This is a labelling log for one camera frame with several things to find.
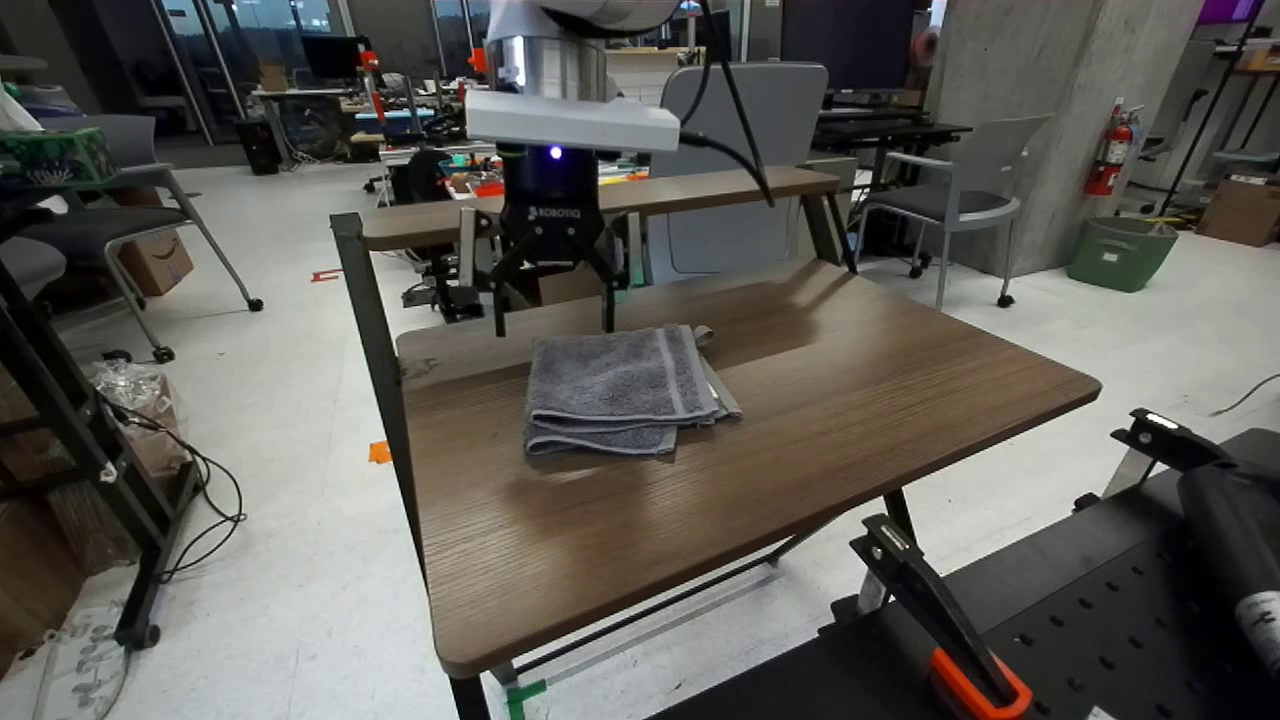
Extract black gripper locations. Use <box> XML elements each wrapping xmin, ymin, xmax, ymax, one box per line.
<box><xmin>485</xmin><ymin>141</ymin><xmax>623</xmax><ymax>339</ymax></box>

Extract cardboard box under desk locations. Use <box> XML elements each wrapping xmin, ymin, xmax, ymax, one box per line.
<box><xmin>533</xmin><ymin>259</ymin><xmax>616</xmax><ymax>308</ymax></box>

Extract grey folded towel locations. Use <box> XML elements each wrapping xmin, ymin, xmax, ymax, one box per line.
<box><xmin>520</xmin><ymin>321</ymin><xmax>745</xmax><ymax>467</ymax></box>

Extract cluttered background work table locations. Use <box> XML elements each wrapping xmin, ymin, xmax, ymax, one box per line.
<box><xmin>378</xmin><ymin>135</ymin><xmax>656</xmax><ymax>204</ymax></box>

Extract wooden raised desk shelf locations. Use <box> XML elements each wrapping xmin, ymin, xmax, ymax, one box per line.
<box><xmin>356</xmin><ymin>159</ymin><xmax>848</xmax><ymax>258</ymax></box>

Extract black backpack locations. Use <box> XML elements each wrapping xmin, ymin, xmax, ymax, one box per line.
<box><xmin>394</xmin><ymin>144</ymin><xmax>458</xmax><ymax>209</ymax></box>

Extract wooden desk with shelf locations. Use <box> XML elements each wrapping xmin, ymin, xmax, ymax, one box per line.
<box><xmin>329</xmin><ymin>209</ymin><xmax>930</xmax><ymax>720</ymax></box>

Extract small black monitor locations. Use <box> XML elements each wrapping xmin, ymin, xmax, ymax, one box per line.
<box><xmin>298</xmin><ymin>33</ymin><xmax>363</xmax><ymax>88</ymax></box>

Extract black trash bin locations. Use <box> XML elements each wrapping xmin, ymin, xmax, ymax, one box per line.
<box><xmin>238</xmin><ymin>115</ymin><xmax>287</xmax><ymax>180</ymax></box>

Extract black background desk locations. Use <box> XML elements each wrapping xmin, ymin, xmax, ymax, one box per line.
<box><xmin>812</xmin><ymin>106</ymin><xmax>977</xmax><ymax>157</ymax></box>

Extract large black monitor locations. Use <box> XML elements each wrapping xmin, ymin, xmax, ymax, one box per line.
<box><xmin>778</xmin><ymin>0</ymin><xmax>935</xmax><ymax>96</ymax></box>

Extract grey chair with metal legs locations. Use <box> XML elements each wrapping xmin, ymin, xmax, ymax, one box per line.
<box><xmin>854</xmin><ymin>115</ymin><xmax>1057</xmax><ymax>311</ymax></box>

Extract crumpled clear plastic bag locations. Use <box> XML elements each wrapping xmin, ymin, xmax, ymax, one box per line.
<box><xmin>86</xmin><ymin>358</ymin><xmax>175</xmax><ymax>434</ymax></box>

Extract green patterned box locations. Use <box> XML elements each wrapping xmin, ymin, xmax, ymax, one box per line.
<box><xmin>0</xmin><ymin>123</ymin><xmax>112</xmax><ymax>185</ymax></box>

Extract green plastic bin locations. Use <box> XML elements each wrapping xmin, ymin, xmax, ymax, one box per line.
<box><xmin>1062</xmin><ymin>213</ymin><xmax>1183</xmax><ymax>298</ymax></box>

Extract red fire extinguisher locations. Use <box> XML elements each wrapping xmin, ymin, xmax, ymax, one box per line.
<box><xmin>1082</xmin><ymin>93</ymin><xmax>1147</xmax><ymax>204</ymax></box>

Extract large brown cardboard box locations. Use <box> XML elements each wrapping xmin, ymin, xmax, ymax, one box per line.
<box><xmin>0</xmin><ymin>491</ymin><xmax>89</xmax><ymax>671</ymax></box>

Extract black and silver clamp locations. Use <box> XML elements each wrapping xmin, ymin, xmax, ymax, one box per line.
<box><xmin>1101</xmin><ymin>403</ymin><xmax>1236</xmax><ymax>506</ymax></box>

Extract black stand pole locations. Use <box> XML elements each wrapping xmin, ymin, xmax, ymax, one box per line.
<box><xmin>1158</xmin><ymin>24</ymin><xmax>1271</xmax><ymax>222</ymax></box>

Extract cardboard box beside pillar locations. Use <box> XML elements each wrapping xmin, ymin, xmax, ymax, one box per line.
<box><xmin>1196</xmin><ymin>178</ymin><xmax>1280</xmax><ymax>253</ymax></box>

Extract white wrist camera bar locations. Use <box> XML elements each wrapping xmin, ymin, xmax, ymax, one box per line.
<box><xmin>461</xmin><ymin>86</ymin><xmax>683</xmax><ymax>157</ymax></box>

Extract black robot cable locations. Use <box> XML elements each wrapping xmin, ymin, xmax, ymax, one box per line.
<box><xmin>677</xmin><ymin>0</ymin><xmax>782</xmax><ymax>213</ymax></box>

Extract black floor cable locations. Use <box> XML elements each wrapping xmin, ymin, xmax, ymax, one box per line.
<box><xmin>91</xmin><ymin>386</ymin><xmax>251</xmax><ymax>583</ymax></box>

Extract black clamp with orange handle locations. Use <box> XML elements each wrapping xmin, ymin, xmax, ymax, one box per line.
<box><xmin>848</xmin><ymin>513</ymin><xmax>1040</xmax><ymax>720</ymax></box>

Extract black metal rack frame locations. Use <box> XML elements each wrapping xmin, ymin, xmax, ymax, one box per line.
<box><xmin>0</xmin><ymin>258</ymin><xmax>213</xmax><ymax>655</ymax></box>

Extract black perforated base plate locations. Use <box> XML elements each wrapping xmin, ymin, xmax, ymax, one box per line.
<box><xmin>652</xmin><ymin>423</ymin><xmax>1280</xmax><ymax>720</ymax></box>

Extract black cylindrical post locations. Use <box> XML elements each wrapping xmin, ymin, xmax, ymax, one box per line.
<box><xmin>1174</xmin><ymin>456</ymin><xmax>1280</xmax><ymax>671</ymax></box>

